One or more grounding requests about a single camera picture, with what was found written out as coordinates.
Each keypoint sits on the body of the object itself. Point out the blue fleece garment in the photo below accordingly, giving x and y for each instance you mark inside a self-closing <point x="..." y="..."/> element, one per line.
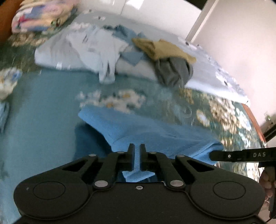
<point x="105" y="130"/>

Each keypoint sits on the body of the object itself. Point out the white glossy wardrobe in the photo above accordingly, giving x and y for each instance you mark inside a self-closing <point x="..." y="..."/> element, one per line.
<point x="176" y="17"/>

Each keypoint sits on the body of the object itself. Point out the pale blue shirt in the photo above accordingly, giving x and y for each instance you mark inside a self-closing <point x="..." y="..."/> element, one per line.
<point x="98" y="50"/>

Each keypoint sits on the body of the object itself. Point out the mustard yellow garment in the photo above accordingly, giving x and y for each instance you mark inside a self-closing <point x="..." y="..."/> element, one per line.
<point x="161" y="49"/>

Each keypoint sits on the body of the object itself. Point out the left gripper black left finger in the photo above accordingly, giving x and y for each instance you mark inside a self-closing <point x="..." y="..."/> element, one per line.
<point x="102" y="173"/>

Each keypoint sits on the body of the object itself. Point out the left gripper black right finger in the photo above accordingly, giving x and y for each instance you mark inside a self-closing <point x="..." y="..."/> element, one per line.
<point x="175" y="173"/>

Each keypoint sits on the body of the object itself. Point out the folded pastel patterned quilt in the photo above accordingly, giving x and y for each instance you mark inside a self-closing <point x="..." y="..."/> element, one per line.
<point x="39" y="16"/>

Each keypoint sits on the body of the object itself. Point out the light blue floral duvet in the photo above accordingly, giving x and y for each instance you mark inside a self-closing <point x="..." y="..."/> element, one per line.
<point x="208" y="76"/>

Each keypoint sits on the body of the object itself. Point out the dusty blue cloth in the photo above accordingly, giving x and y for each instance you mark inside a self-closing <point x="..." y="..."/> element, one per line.
<point x="132" y="54"/>

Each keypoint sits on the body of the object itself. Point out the orange wooden headboard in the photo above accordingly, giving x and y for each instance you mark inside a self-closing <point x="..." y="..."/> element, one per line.
<point x="8" y="11"/>

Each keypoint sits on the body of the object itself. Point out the person's right hand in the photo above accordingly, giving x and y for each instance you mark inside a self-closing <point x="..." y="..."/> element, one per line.
<point x="267" y="186"/>

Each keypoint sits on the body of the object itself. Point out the grey sweatshirt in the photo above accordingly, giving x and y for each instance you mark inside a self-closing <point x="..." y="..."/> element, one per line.
<point x="173" y="71"/>

